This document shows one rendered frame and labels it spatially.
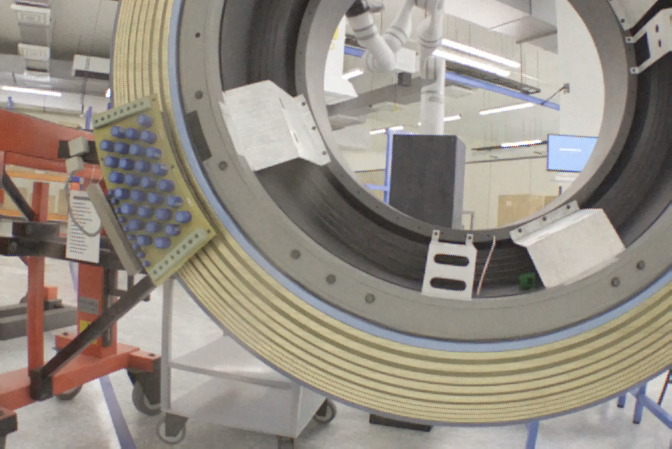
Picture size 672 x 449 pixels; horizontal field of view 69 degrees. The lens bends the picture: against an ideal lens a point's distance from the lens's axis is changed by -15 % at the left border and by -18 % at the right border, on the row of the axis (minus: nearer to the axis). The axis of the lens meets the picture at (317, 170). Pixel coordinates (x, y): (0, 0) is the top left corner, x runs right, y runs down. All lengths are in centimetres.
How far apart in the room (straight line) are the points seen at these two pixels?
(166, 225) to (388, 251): 47
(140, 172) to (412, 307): 54
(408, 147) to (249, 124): 105
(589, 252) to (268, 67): 80
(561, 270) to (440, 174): 106
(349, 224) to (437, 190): 85
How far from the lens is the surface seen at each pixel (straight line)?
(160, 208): 99
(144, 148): 104
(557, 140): 509
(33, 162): 151
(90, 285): 185
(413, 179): 205
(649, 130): 131
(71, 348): 148
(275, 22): 133
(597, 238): 108
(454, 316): 97
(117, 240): 104
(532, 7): 753
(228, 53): 119
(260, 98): 113
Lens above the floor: 77
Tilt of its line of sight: 5 degrees up
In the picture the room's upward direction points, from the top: 4 degrees clockwise
